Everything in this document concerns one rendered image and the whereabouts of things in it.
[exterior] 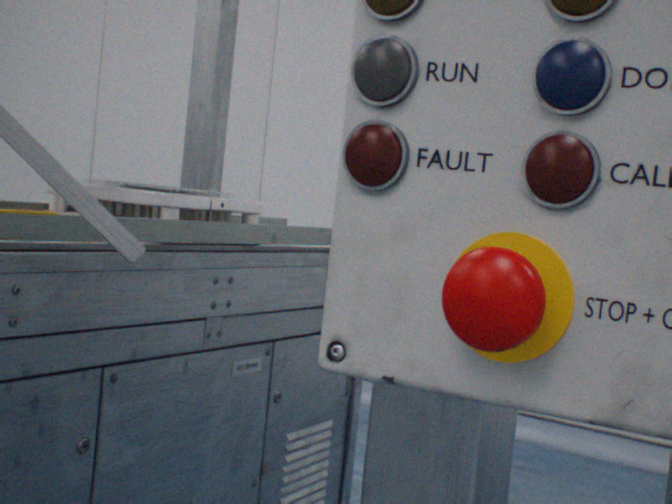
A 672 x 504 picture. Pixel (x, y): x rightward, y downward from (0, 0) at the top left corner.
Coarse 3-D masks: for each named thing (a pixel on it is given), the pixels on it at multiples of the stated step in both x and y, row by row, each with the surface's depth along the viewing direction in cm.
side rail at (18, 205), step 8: (0, 200) 141; (8, 200) 144; (0, 208) 141; (8, 208) 142; (16, 208) 144; (24, 208) 145; (32, 208) 147; (40, 208) 148; (48, 208) 149; (72, 208) 154; (232, 216) 194; (240, 216) 197; (264, 216) 206; (264, 224) 205; (272, 224) 208; (280, 224) 211
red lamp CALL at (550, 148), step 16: (544, 144) 37; (560, 144) 37; (576, 144) 37; (528, 160) 37; (544, 160) 37; (560, 160) 37; (576, 160) 36; (592, 160) 36; (528, 176) 37; (544, 176) 37; (560, 176) 37; (576, 176) 36; (592, 176) 36; (544, 192) 37; (560, 192) 37; (576, 192) 37
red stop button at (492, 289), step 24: (456, 264) 37; (480, 264) 36; (504, 264) 36; (528, 264) 36; (456, 288) 36; (480, 288) 36; (504, 288) 36; (528, 288) 35; (456, 312) 36; (480, 312) 36; (504, 312) 36; (528, 312) 35; (480, 336) 36; (504, 336) 36; (528, 336) 36
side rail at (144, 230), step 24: (0, 216) 106; (24, 216) 109; (48, 216) 113; (72, 216) 116; (120, 216) 126; (24, 240) 110; (48, 240) 113; (72, 240) 117; (96, 240) 120; (144, 240) 128; (168, 240) 133; (192, 240) 138; (216, 240) 143; (240, 240) 149; (264, 240) 155; (288, 240) 161; (312, 240) 169
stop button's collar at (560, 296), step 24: (480, 240) 39; (504, 240) 38; (528, 240) 38; (552, 264) 37; (552, 288) 37; (552, 312) 37; (600, 312) 37; (648, 312) 36; (552, 336) 37; (504, 360) 38
